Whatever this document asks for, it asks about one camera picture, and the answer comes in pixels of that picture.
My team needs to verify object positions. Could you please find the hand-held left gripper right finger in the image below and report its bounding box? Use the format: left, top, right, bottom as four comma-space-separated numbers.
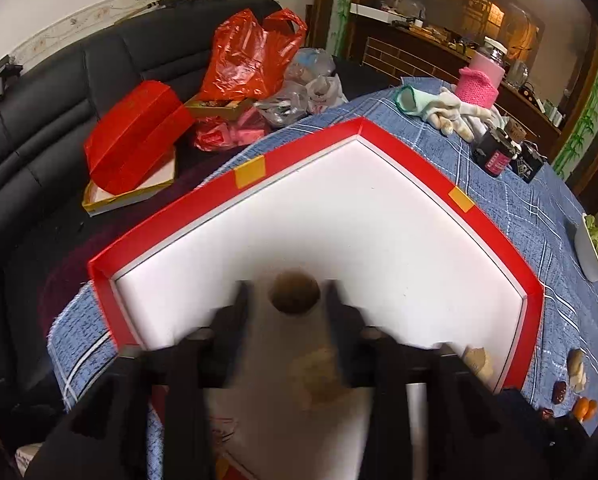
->
324, 280, 587, 480

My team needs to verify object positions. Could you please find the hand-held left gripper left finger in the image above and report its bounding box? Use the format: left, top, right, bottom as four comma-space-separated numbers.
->
26, 280, 254, 480

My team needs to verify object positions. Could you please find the brown round fruit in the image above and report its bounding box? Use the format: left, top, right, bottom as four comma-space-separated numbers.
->
269, 271, 322, 317

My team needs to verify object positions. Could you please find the red-rimmed white tray box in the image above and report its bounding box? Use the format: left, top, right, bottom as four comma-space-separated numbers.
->
86, 116, 546, 480

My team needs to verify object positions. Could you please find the beige sponge cube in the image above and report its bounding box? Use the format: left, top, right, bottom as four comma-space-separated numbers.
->
463, 346, 494, 392

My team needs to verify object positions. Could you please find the small beige lumpy piece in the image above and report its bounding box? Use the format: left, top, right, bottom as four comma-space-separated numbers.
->
566, 349, 590, 392

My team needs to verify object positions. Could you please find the orange mandarin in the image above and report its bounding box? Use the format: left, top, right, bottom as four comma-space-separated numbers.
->
572, 396, 598, 422

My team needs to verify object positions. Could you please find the white box with gold rim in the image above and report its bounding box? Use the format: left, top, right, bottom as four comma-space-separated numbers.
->
82, 150, 180, 218

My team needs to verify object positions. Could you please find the red snack packet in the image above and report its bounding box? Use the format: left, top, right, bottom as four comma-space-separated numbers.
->
193, 109, 272, 153

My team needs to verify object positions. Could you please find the blue plaid tablecloth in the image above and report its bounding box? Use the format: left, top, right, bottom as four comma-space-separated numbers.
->
49, 77, 598, 480

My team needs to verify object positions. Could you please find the red gift box lid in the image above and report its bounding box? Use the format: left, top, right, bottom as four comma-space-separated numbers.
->
83, 80, 196, 196

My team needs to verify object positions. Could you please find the open brown snack box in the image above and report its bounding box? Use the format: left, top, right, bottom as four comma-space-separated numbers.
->
185, 92, 255, 122

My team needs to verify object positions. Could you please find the clear plastic bag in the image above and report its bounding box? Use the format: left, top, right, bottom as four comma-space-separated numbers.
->
254, 80, 310, 128
284, 47, 337, 86

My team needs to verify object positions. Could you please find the white printed plastic bag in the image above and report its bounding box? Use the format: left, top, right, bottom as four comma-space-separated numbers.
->
306, 74, 350, 113

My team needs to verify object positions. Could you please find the mint green cuffed glove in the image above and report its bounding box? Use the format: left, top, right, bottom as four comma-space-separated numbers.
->
395, 85, 442, 120

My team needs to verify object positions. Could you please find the black jar with pink label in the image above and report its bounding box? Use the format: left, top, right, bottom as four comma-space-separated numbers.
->
474, 127, 520, 177

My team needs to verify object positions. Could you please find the white cotton glove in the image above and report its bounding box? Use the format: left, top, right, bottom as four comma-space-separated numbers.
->
421, 86, 504, 141

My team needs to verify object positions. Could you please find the red plastic bag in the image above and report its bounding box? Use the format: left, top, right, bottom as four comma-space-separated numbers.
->
199, 7, 308, 103

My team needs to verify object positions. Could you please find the white bowl with greens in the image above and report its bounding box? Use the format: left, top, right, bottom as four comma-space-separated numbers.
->
574, 212, 598, 283

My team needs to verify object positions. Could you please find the black leather sofa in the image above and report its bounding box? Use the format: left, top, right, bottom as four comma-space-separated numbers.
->
0, 0, 285, 411

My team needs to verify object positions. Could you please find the wooden counter cabinet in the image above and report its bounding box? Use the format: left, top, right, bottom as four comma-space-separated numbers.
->
349, 2, 564, 146

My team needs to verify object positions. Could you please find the jar in pink knit sleeve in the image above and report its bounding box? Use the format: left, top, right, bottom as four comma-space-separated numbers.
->
455, 36, 507, 108

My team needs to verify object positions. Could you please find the glass pitcher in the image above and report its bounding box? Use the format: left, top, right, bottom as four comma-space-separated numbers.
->
505, 59, 530, 88

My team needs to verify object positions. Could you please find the flat white box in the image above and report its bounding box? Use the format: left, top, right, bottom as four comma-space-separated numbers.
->
350, 2, 405, 23

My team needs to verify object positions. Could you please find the small black device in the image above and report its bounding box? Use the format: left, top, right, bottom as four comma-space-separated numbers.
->
0, 57, 22, 101

